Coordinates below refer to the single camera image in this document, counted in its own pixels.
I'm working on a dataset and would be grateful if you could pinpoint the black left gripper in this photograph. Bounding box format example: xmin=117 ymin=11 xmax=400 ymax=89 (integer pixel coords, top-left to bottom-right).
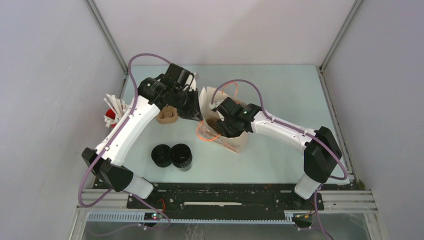
xmin=171 ymin=87 xmax=204 ymax=122

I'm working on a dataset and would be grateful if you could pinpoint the brown pulp cup carrier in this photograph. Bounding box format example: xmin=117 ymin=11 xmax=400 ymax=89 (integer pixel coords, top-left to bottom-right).
xmin=156 ymin=105 xmax=179 ymax=125

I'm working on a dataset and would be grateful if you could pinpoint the white paper bag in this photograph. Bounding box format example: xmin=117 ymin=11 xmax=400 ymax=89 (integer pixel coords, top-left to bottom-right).
xmin=195 ymin=86 xmax=249 ymax=154

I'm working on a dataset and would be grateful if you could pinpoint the black cup stack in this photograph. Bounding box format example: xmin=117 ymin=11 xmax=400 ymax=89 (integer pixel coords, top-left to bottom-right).
xmin=170 ymin=143 xmax=193 ymax=172

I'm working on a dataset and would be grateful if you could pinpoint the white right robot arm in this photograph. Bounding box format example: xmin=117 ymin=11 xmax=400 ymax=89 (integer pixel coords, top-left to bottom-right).
xmin=209 ymin=97 xmax=343 ymax=209

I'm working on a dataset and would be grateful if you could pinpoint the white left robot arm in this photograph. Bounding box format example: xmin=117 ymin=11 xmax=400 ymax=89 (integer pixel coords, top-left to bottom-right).
xmin=81 ymin=63 xmax=202 ymax=208

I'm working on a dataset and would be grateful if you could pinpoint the red cup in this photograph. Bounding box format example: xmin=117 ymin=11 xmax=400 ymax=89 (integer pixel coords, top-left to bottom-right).
xmin=103 ymin=108 xmax=120 ymax=128

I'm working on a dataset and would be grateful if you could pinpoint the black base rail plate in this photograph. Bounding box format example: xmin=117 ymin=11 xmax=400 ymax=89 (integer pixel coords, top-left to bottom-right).
xmin=145 ymin=183 xmax=324 ymax=221

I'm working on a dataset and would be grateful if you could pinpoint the aluminium frame post left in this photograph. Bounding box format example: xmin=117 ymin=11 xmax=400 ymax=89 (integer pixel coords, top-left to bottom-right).
xmin=84 ymin=0 xmax=128 ymax=74

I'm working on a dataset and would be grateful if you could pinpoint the aluminium frame post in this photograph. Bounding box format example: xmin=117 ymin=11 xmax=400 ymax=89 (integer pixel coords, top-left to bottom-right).
xmin=84 ymin=0 xmax=128 ymax=74
xmin=319 ymin=0 xmax=366 ymax=72

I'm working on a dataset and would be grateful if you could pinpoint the aluminium frame post right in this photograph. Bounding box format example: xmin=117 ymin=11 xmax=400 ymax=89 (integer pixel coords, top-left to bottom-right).
xmin=319 ymin=0 xmax=366 ymax=72

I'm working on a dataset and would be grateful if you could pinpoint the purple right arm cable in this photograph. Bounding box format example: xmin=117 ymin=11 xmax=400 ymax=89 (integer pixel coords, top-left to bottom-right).
xmin=210 ymin=78 xmax=349 ymax=240

